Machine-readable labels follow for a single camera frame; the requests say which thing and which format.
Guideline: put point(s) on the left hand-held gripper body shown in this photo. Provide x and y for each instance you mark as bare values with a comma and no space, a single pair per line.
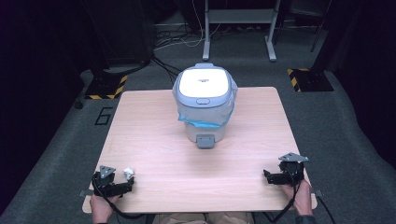
105,180

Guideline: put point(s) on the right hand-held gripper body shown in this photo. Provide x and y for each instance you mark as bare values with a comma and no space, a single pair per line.
291,169

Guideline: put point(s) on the white paper ball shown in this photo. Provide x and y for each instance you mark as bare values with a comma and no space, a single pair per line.
128,173

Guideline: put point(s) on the white grey pedal trash can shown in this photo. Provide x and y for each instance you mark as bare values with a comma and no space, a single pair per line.
204,93

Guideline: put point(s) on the person's left hand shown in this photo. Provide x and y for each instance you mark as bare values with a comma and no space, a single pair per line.
101,207

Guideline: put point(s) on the person's right hand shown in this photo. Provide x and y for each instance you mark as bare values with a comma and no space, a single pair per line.
301,199

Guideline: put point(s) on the person's legs in tan pants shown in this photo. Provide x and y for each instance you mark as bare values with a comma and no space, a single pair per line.
202,218

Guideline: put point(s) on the blue plastic bin liner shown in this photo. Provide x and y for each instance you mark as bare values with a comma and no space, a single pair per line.
204,119

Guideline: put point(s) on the white metal stand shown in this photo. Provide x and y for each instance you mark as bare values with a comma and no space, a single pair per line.
239,18

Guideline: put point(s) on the grey table bracket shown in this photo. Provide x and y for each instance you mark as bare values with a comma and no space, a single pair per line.
84,193
317,193

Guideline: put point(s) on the black yellow striped base plate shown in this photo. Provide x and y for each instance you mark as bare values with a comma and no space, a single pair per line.
106,88
311,80

